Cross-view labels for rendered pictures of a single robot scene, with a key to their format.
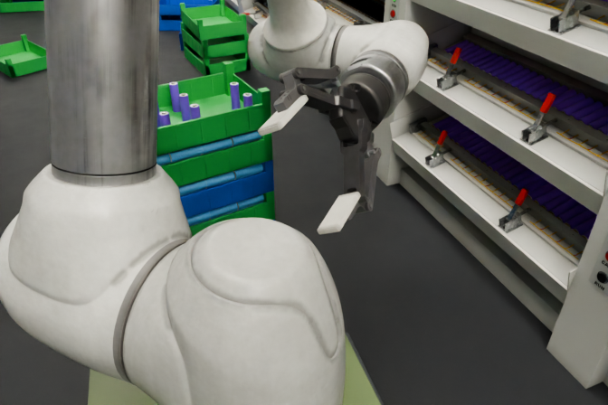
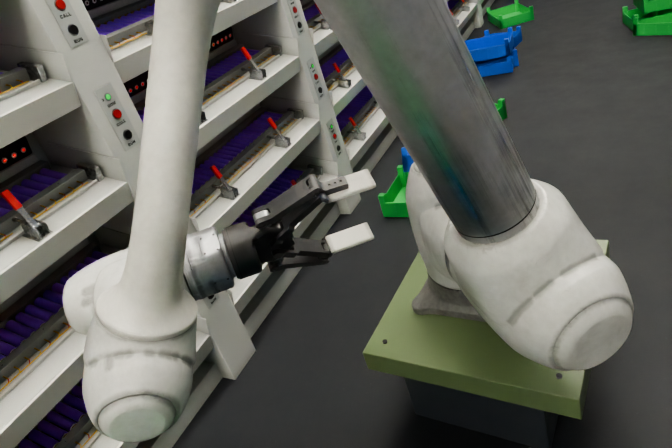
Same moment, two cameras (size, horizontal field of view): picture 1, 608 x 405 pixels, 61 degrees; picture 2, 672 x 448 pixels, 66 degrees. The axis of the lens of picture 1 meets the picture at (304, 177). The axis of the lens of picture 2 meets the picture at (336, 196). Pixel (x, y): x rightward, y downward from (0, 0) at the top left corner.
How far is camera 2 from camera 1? 1.02 m
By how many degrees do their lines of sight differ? 100
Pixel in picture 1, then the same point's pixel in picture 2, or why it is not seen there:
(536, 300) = (196, 395)
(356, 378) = (401, 294)
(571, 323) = (226, 342)
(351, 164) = (306, 244)
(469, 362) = (282, 402)
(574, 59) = (79, 231)
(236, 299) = not seen: hidden behind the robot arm
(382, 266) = not seen: outside the picture
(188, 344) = not seen: hidden behind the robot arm
